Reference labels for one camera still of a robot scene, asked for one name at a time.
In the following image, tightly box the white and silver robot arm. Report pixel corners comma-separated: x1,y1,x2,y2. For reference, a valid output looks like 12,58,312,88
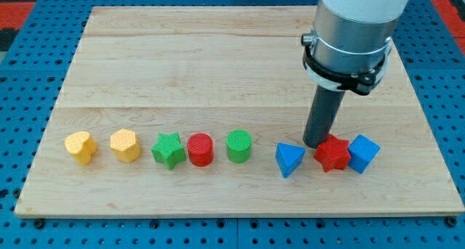
301,0,408,95

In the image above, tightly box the blue triangle block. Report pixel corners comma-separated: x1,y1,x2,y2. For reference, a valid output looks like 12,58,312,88
275,143,306,178

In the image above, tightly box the green cylinder block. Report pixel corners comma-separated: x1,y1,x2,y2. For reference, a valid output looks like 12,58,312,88
226,129,252,163

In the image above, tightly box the red cylinder block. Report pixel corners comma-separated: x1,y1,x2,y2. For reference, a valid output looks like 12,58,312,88
187,133,214,167

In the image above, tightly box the green star block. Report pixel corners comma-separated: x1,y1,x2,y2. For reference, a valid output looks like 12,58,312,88
151,133,186,170

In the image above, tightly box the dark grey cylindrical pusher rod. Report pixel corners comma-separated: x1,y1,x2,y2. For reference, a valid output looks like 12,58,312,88
303,86,345,149

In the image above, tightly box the red star block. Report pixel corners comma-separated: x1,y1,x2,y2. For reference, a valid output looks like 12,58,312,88
314,134,352,172

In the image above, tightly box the yellow hexagon block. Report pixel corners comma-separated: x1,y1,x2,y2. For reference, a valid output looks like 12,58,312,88
110,128,142,163

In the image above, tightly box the blue cube block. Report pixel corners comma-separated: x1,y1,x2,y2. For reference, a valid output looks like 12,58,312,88
348,134,381,174

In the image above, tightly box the yellow heart block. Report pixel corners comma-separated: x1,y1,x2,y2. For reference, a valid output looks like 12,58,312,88
65,131,98,166

